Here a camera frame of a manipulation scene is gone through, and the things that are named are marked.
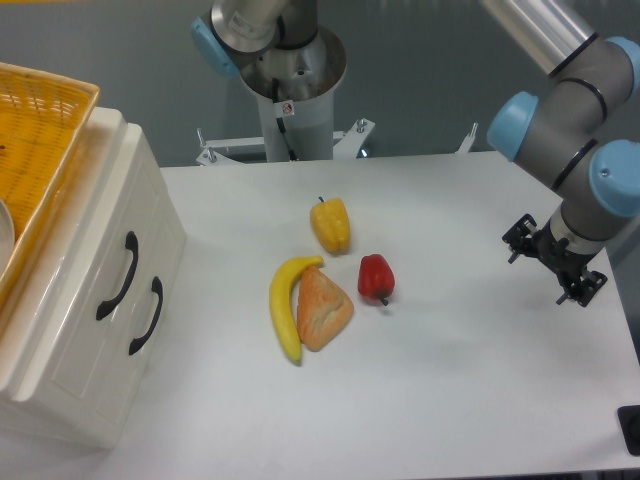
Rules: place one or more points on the white drawer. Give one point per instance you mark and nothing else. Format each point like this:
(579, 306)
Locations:
(100, 357)
(85, 277)

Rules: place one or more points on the white plate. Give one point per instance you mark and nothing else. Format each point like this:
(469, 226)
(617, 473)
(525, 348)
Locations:
(7, 237)

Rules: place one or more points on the red bell pepper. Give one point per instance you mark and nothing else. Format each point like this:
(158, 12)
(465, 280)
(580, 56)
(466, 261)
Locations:
(376, 280)

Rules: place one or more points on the yellow banana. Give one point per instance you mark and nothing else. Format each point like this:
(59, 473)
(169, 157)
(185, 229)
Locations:
(282, 283)

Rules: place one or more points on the white drawer cabinet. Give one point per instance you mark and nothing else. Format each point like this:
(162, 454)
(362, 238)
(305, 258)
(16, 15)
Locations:
(91, 163)

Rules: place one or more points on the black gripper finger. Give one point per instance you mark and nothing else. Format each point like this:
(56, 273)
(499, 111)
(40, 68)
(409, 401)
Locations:
(580, 287)
(520, 238)

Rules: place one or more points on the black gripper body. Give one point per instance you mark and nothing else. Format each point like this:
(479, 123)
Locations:
(567, 265)

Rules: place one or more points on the orange bread piece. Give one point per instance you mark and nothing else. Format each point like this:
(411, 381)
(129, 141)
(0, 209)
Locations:
(323, 311)

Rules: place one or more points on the yellow woven basket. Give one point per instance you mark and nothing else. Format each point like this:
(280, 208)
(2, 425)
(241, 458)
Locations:
(42, 119)

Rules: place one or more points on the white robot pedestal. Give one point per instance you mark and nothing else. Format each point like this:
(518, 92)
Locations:
(294, 90)

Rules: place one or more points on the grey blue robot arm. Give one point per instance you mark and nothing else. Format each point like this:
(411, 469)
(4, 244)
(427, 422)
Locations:
(552, 139)

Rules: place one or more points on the yellow bell pepper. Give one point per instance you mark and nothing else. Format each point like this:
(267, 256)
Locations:
(331, 225)

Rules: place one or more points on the black corner device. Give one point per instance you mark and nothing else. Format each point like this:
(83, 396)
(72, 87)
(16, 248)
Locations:
(629, 420)

